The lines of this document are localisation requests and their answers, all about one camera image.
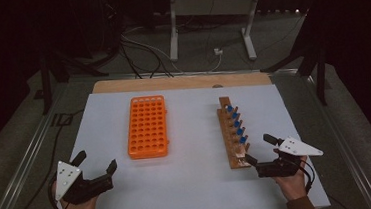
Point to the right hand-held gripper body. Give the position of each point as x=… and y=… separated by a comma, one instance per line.
x=279, y=169

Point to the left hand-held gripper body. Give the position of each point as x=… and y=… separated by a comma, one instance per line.
x=79, y=188

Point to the wooden tube rack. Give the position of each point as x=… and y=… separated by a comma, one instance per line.
x=232, y=147

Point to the orange plastic tube rack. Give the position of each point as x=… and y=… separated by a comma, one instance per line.
x=147, y=127

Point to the person's right hand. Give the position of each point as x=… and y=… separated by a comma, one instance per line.
x=293, y=186

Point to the white table mat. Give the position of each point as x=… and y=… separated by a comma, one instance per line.
x=196, y=184

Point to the black angled stand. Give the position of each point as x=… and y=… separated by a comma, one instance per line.
x=320, y=74

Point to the black tripod stand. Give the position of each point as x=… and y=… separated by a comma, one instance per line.
x=46, y=82

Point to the grey metal stand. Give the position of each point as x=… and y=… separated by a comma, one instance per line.
x=212, y=7

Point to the aluminium floor rail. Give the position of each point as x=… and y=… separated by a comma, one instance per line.
x=344, y=145
x=21, y=171

